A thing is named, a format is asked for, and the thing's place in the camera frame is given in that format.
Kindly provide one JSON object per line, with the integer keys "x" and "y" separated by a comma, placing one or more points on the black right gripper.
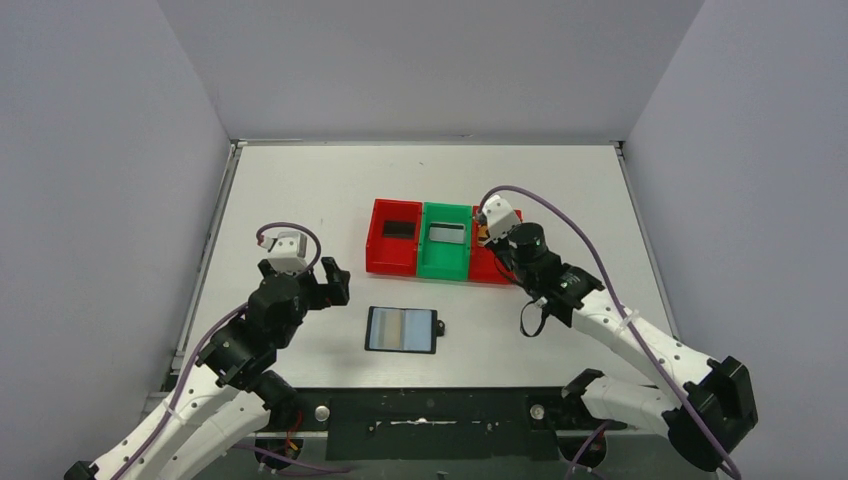
{"x": 497, "y": 248}

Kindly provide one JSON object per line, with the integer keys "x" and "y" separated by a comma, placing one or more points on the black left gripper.
{"x": 315, "y": 286}

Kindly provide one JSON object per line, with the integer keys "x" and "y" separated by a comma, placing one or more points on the black leather card holder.
{"x": 403, "y": 330}

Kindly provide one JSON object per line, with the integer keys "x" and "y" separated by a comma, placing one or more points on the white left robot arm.
{"x": 227, "y": 388}

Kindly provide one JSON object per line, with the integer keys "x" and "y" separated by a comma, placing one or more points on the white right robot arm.
{"x": 703, "y": 406}

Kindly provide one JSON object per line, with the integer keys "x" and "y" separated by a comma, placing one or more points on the black card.
{"x": 399, "y": 229}

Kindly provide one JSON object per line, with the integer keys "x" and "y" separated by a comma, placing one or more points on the silver magnetic stripe card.
{"x": 449, "y": 233}

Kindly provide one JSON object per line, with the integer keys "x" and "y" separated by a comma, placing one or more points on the red plastic bin left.
{"x": 390, "y": 256}

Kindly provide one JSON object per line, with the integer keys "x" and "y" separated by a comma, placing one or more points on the red plastic bin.
{"x": 484, "y": 266}
{"x": 390, "y": 256}

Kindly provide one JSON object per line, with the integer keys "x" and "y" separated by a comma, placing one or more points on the red plastic bin right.
{"x": 484, "y": 266}

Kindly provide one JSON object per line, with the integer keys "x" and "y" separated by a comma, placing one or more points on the green plastic bin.
{"x": 443, "y": 261}

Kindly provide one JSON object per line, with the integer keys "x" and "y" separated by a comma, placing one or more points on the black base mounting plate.
{"x": 368, "y": 424}

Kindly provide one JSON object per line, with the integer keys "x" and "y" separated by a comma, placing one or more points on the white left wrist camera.
{"x": 286, "y": 253}

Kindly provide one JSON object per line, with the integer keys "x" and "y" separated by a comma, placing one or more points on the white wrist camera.
{"x": 286, "y": 253}
{"x": 499, "y": 216}

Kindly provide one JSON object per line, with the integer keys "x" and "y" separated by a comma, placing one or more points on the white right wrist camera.
{"x": 499, "y": 216}

